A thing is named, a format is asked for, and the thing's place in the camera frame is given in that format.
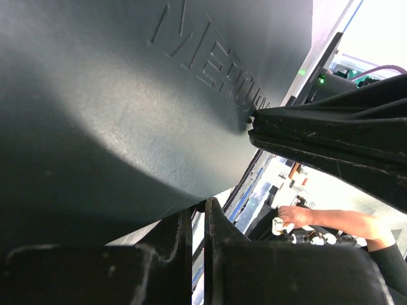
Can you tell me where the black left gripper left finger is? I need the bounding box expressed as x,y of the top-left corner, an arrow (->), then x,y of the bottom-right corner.
1,209 -> 192,304

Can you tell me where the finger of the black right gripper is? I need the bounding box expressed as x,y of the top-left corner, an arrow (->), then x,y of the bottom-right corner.
249,75 -> 406,212

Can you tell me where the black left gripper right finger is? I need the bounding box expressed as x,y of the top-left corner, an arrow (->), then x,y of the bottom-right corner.
204,198 -> 394,304

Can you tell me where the dark grey network switch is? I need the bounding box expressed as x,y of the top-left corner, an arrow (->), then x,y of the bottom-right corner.
1,1 -> 313,252

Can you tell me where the person forearm black sleeve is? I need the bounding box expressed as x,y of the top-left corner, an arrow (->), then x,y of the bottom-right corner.
311,209 -> 407,293

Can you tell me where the bare person hand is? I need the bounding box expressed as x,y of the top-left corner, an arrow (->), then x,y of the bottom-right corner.
278,206 -> 318,228

